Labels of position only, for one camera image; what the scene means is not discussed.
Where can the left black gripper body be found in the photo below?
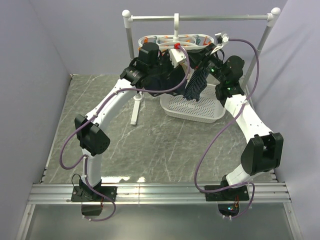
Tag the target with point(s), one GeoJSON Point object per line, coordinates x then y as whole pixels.
{"type": "Point", "coordinates": [152, 66]}

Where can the striped hanging underwear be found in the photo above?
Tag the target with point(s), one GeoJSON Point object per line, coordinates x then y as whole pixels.
{"type": "Point", "coordinates": [196, 84]}

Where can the aluminium mounting rail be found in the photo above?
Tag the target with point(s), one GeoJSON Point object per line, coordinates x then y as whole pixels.
{"type": "Point", "coordinates": [156, 194]}

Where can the white perforated laundry basket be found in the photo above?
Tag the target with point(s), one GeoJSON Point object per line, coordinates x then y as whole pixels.
{"type": "Point", "coordinates": [207, 110]}

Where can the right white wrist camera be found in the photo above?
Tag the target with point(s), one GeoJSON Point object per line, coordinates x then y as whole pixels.
{"type": "Point", "coordinates": [222, 39]}

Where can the white metal clothes rack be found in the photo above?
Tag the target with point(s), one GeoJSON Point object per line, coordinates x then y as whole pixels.
{"type": "Point", "coordinates": [270, 18]}

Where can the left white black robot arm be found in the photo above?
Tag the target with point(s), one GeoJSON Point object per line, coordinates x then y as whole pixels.
{"type": "Point", "coordinates": [91, 128]}

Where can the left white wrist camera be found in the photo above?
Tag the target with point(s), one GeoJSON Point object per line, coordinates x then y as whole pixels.
{"type": "Point", "coordinates": [176, 55]}

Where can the navy blue underwear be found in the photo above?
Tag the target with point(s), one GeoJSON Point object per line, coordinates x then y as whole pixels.
{"type": "Point", "coordinates": [169, 77]}

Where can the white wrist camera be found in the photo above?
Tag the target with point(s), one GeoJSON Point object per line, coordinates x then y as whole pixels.
{"type": "Point", "coordinates": [176, 55]}
{"type": "Point", "coordinates": [222, 39]}

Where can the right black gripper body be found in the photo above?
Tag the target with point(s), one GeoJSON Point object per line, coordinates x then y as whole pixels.
{"type": "Point", "coordinates": [215, 70]}

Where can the white round clip hanger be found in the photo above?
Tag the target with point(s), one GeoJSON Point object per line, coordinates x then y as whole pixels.
{"type": "Point", "coordinates": [192, 41]}

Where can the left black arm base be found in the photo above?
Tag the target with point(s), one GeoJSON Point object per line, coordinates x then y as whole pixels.
{"type": "Point", "coordinates": [100, 196]}

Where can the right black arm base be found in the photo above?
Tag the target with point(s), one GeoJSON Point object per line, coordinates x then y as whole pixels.
{"type": "Point", "coordinates": [229, 200]}

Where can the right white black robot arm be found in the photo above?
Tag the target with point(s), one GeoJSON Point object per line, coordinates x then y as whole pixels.
{"type": "Point", "coordinates": [263, 149]}

